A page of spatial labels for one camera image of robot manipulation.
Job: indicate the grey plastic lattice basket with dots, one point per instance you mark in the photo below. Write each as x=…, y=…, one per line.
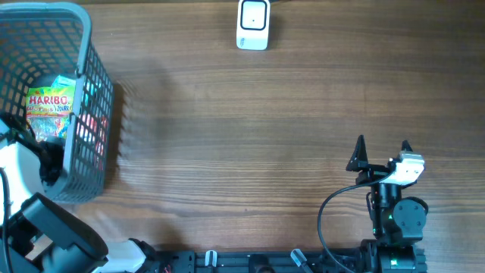
x=39, y=42

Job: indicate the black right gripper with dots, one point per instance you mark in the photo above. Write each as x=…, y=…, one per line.
x=358, y=161

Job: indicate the Haribo gummy candy bag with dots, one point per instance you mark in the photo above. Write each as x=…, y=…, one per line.
x=48, y=111

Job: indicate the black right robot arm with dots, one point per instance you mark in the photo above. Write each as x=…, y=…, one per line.
x=397, y=221

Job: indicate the red white snack packet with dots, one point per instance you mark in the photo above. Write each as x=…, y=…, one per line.
x=94, y=132

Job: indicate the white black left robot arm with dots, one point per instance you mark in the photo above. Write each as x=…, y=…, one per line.
x=37, y=235

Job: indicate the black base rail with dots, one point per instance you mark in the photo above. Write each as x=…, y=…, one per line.
x=245, y=262

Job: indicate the white barcode scanner box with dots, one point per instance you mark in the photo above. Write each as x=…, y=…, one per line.
x=253, y=24

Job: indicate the teal tissue packet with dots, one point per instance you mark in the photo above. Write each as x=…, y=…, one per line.
x=62, y=82

